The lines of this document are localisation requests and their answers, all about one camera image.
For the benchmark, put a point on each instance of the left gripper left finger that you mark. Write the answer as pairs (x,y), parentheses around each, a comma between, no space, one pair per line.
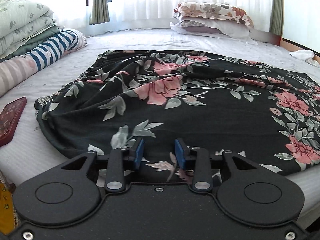
(121,159)

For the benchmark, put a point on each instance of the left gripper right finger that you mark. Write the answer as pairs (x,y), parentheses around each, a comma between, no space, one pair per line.
(198,159)

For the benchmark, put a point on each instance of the black floral pants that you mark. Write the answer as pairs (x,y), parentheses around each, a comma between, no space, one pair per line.
(268,114)

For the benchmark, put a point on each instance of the grey patterned bed sheet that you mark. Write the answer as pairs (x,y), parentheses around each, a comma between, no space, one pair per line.
(29,153)

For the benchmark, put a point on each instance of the red cased phone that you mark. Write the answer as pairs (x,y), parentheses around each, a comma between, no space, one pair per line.
(10,117)

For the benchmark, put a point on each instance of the blue white striped blanket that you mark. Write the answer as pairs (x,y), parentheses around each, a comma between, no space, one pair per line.
(21,67)

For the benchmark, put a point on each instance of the white lower pillow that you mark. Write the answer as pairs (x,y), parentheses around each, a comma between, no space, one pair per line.
(212,28)

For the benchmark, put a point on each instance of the white crumpled cloth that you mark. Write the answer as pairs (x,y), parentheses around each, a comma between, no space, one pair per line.
(304,55)

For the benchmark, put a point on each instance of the green curtain left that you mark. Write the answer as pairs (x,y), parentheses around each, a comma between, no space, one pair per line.
(99,13)

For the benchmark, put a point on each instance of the green curtain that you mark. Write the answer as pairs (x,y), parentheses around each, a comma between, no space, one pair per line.
(99,13)
(277,17)

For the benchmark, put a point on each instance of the floral pillow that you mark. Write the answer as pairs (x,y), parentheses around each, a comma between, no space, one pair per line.
(215,11)

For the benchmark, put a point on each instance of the light green folded quilt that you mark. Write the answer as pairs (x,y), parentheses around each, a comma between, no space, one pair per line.
(21,21)

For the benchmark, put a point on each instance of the green curtain right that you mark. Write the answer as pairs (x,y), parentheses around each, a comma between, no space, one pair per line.
(277,17)

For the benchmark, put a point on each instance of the yellow bag with rope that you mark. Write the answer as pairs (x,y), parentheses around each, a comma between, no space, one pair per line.
(9,219)

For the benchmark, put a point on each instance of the wooden bed frame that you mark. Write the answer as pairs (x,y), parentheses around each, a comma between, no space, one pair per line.
(282,42)

